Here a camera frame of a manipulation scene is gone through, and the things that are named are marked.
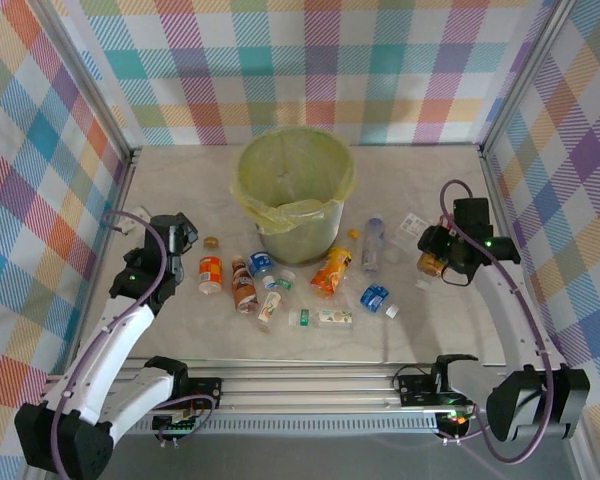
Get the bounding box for amber plastic bottle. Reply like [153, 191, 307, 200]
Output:
[415, 251, 445, 291]

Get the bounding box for orange label white bottle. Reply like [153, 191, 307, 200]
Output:
[197, 255, 224, 295]

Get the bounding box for tall clear water bottle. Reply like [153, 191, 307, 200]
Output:
[362, 216, 386, 276]

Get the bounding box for blue label plastic bottle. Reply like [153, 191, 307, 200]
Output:
[359, 282, 400, 320]
[247, 249, 277, 290]

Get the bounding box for brown label plastic bottle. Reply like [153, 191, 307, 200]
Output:
[231, 254, 259, 315]

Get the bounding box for yellow plastic bin liner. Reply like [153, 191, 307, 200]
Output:
[229, 127, 356, 237]

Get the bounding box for translucent green plastic bin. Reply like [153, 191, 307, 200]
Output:
[229, 127, 356, 269]

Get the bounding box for orange label juice bottle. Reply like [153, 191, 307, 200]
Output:
[308, 246, 354, 300]

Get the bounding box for clear bottle green white label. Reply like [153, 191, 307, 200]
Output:
[287, 306, 357, 331]

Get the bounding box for plaid pastel fabric panel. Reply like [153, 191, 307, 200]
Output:
[0, 0, 131, 480]
[59, 0, 551, 147]
[484, 0, 600, 480]

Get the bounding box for slotted metal strip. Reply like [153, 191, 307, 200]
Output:
[129, 418, 441, 435]

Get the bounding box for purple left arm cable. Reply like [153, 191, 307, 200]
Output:
[49, 209, 217, 471]

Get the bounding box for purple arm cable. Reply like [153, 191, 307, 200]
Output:
[49, 209, 217, 471]
[439, 178, 556, 464]

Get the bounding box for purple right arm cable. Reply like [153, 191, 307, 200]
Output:
[439, 178, 556, 464]

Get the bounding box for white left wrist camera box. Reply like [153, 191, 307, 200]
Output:
[121, 205, 154, 236]

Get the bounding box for aluminium side rail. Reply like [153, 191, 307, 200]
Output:
[67, 149, 142, 374]
[479, 144, 561, 366]

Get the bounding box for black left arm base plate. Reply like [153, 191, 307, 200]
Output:
[144, 377, 224, 411]

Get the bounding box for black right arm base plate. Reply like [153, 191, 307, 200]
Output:
[397, 372, 481, 407]

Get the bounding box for aluminium frame post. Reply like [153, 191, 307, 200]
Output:
[29, 0, 142, 169]
[478, 0, 579, 156]

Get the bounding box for aluminium mounting rail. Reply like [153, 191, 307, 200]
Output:
[33, 357, 586, 416]

